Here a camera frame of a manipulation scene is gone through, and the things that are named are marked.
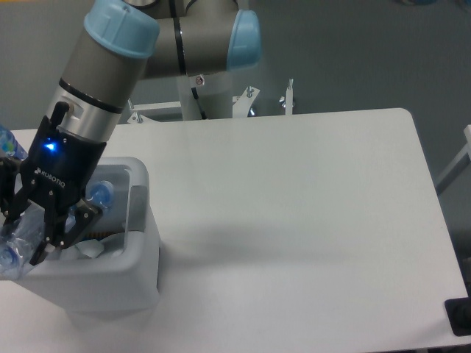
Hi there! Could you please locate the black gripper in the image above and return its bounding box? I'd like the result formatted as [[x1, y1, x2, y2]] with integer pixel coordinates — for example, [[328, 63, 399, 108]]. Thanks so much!
[[1, 117, 106, 265]]

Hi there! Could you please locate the clear plastic water bottle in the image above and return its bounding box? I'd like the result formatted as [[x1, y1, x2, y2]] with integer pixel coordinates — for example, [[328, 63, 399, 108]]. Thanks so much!
[[1, 180, 115, 280]]

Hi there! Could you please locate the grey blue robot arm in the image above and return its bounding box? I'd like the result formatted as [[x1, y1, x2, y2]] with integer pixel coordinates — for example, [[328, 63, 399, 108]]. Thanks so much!
[[1, 1, 261, 265]]

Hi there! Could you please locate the white open trash can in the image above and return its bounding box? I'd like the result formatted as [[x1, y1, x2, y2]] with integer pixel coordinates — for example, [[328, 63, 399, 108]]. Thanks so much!
[[1, 157, 160, 312]]

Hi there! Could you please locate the blue snack package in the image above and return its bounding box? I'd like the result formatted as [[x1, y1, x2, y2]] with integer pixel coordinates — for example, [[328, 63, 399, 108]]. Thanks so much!
[[84, 232, 113, 240]]

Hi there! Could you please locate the blue labelled bottle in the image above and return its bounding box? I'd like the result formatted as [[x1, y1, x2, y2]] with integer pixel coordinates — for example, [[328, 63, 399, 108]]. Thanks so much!
[[1, 125, 28, 160]]

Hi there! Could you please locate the black cable on pedestal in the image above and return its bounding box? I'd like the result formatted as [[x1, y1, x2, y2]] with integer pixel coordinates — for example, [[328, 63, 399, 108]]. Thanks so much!
[[190, 86, 208, 121]]

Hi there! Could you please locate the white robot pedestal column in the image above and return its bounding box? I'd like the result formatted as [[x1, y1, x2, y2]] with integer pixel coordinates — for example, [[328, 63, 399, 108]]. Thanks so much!
[[177, 72, 233, 121]]

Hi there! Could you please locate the white metal base frame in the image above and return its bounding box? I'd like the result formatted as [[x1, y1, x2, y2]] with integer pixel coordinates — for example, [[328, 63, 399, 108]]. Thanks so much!
[[125, 78, 297, 124]]

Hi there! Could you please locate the black table clamp mount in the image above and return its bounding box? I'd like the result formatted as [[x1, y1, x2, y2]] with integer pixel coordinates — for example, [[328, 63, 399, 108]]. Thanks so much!
[[445, 297, 470, 337]]

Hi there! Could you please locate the white frame leg right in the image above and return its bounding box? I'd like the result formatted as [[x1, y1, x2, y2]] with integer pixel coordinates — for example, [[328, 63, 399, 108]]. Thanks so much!
[[435, 125, 470, 196]]

